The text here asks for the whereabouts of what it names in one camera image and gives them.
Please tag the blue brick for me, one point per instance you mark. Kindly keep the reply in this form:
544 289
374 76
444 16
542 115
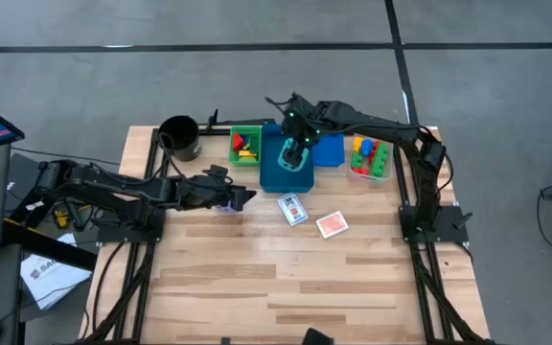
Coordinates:
246 140

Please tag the black case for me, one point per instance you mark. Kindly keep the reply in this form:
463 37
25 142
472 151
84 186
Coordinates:
19 172

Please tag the large teal tray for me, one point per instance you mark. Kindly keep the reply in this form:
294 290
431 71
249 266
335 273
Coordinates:
276 177

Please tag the green two-stud block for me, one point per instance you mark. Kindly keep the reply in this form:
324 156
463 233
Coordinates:
356 160

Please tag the black rounded object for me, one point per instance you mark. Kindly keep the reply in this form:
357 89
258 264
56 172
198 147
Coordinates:
313 338

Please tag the cyan foam die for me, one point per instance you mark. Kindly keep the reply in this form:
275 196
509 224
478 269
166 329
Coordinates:
306 158

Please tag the lime green brick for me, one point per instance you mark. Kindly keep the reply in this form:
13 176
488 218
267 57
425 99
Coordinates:
248 159

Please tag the red studded toy block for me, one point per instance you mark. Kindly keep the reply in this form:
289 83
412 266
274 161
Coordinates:
375 148
360 171

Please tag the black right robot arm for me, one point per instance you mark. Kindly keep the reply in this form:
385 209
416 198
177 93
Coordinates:
376 122

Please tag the card deck in clear case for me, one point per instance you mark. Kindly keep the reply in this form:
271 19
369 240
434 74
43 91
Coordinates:
292 209

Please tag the orange-backed card deck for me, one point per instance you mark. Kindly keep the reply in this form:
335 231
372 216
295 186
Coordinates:
332 224

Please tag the purple foam die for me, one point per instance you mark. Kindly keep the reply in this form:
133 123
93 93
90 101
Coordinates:
228 209

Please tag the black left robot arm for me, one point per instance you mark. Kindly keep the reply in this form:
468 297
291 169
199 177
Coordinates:
113 184

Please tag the white printed paper bag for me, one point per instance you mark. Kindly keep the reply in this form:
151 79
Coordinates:
51 282

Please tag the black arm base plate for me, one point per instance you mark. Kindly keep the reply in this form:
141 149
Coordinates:
113 235
448 235

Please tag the small blue bin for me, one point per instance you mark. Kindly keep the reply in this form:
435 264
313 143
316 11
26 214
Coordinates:
331 153

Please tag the yellow brick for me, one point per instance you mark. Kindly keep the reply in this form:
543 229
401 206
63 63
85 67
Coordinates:
248 153

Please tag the green mesh basket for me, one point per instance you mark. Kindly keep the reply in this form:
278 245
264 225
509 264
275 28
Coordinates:
254 141

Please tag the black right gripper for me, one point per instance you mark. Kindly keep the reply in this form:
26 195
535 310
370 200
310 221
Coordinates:
302 122

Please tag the black cup with monster face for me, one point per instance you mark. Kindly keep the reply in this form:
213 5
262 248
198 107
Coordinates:
180 134

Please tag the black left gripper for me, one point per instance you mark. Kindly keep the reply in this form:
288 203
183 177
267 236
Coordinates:
204 191

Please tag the black desk bar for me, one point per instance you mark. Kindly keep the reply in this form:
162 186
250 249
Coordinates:
55 251

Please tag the black aluminium table frame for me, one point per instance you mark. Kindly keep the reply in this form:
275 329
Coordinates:
423 297

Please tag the yellow connector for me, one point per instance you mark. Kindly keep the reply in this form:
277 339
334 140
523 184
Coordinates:
62 219

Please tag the black table clamp with bar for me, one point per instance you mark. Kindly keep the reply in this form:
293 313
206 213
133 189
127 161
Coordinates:
213 120

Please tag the yellow block with peg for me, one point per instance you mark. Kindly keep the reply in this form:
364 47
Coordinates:
357 144

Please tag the clear plastic bin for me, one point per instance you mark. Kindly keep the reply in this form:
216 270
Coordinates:
391 175

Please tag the red sloped brick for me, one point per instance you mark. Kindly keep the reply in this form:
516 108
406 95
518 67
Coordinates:
237 142

